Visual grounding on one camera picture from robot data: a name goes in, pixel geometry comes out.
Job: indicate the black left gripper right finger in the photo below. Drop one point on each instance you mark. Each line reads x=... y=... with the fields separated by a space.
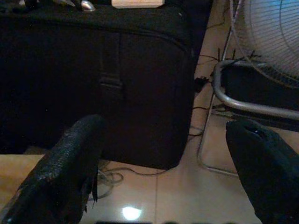
x=268 y=175

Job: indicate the silver rounded object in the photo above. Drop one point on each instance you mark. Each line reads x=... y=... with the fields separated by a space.
x=87 y=5

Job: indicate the white floor fan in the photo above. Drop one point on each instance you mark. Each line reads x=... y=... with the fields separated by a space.
x=278 y=35

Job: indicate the black fabric suitcase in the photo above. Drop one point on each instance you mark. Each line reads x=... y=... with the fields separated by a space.
x=93 y=70

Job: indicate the white box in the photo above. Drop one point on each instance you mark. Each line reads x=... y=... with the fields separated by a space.
x=137 y=3

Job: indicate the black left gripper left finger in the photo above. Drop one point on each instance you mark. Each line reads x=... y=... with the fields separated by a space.
x=58 y=175

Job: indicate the grey metal tube frame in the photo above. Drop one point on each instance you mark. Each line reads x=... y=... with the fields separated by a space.
x=247 y=106

